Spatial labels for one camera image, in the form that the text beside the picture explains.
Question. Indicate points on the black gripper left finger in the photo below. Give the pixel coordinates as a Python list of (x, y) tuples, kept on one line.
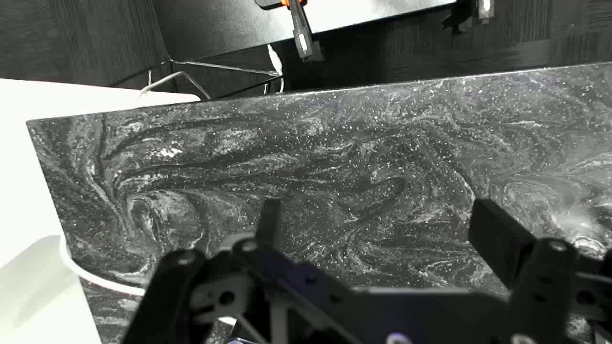
[(176, 287)]

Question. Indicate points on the grey background table top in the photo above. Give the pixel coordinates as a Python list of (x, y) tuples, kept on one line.
[(254, 22)]

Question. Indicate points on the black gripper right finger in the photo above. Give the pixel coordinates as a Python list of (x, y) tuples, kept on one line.
[(509, 242)]

